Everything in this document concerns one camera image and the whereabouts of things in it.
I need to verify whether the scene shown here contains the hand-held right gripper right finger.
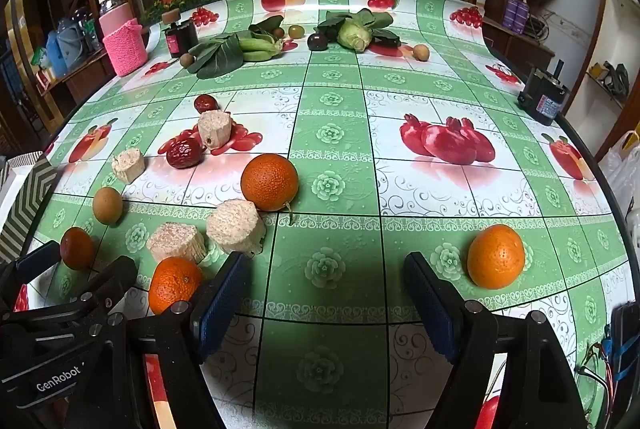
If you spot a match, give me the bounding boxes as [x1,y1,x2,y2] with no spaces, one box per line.
[404,251,588,429]

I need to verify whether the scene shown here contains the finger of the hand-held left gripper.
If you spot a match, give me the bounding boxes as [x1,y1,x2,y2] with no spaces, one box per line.
[0,240,62,292]
[50,255,138,335]

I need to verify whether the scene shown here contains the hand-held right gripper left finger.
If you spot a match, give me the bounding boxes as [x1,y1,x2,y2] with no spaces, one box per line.
[131,251,251,429]

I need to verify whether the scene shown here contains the small dark orange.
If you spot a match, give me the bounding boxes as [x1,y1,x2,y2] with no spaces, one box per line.
[59,227,96,271]

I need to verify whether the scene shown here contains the striped cardboard tray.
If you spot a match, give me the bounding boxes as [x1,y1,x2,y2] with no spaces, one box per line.
[0,152,58,262]

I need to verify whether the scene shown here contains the peeled sugarcane piece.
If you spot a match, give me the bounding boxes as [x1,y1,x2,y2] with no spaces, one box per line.
[146,222,207,265]
[197,110,233,150]
[206,199,267,257]
[111,148,146,184]

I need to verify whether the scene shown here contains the light orange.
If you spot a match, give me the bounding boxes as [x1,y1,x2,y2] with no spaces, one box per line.
[467,224,526,290]

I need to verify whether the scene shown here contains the large orange with stem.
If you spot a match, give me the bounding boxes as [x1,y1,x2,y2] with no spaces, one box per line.
[240,154,300,225]

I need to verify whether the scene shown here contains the green fruit print tablecloth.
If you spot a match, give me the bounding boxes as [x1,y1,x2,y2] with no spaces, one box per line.
[15,0,631,429]

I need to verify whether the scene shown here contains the large red jujube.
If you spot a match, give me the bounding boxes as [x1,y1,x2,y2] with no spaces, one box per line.
[166,137,206,170]

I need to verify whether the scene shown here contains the wooden cabinet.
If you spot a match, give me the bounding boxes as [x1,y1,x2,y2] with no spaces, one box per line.
[37,49,118,120]

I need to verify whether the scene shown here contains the dark device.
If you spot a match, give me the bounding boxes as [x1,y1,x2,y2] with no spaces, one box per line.
[607,304,640,390]

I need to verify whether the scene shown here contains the blue thermos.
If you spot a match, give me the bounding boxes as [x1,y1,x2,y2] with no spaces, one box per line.
[46,31,68,78]

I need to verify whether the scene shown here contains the grey-blue thermos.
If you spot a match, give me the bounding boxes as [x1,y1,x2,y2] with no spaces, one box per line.
[57,9,101,64]

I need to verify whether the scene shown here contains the white plastic bag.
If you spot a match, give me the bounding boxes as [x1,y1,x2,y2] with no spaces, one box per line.
[597,129,640,230]

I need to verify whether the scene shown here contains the bottle with pink knit sleeve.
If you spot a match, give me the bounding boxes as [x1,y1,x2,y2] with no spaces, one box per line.
[98,0,149,77]

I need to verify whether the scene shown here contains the black box with label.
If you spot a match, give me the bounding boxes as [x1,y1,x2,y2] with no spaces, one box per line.
[517,59,571,126]

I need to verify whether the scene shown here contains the bok choy leaf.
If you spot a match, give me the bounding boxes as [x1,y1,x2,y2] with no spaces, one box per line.
[186,34,246,80]

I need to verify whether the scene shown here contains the dark perfume bottle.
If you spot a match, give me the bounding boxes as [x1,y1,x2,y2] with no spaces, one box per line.
[161,10,199,58]

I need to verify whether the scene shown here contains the green bean pods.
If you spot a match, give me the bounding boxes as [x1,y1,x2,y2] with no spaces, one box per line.
[237,34,283,62]

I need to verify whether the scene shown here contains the dark green vegetable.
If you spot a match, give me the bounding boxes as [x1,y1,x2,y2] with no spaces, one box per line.
[372,31,402,50]

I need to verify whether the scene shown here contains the wooden shelf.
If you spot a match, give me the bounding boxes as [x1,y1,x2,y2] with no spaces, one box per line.
[482,16,556,70]

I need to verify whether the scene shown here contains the dark green leaf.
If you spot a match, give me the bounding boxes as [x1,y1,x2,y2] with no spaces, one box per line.
[248,15,284,37]

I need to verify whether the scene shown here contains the leafy green cabbage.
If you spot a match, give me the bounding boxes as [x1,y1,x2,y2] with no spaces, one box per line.
[317,9,396,53]

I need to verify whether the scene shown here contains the tools on shelf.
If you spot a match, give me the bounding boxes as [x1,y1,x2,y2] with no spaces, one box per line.
[587,61,631,97]

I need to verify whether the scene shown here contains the bundle of coloured wires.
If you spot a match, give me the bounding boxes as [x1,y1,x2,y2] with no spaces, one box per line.
[575,339,621,425]

